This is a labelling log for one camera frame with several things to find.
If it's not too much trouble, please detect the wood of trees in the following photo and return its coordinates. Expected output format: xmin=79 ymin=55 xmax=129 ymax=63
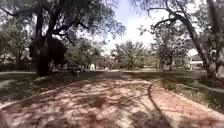
xmin=0 ymin=19 xmax=208 ymax=72

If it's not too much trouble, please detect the red brick path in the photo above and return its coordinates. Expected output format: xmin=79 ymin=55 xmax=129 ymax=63
xmin=0 ymin=71 xmax=224 ymax=128

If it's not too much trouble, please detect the bench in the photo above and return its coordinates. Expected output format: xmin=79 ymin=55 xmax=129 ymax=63
xmin=49 ymin=63 xmax=83 ymax=81

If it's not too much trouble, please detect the large dark tree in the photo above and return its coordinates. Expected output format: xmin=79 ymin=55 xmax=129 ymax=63
xmin=0 ymin=0 xmax=126 ymax=78

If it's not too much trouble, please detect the grass ground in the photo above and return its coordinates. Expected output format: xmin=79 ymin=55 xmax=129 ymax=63
xmin=0 ymin=69 xmax=104 ymax=104
xmin=121 ymin=68 xmax=224 ymax=114

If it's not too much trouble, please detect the pale building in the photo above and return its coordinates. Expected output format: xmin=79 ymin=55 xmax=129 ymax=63
xmin=188 ymin=59 xmax=205 ymax=71

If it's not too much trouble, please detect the large leaning tree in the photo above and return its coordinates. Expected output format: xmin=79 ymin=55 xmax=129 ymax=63
xmin=131 ymin=0 xmax=224 ymax=80

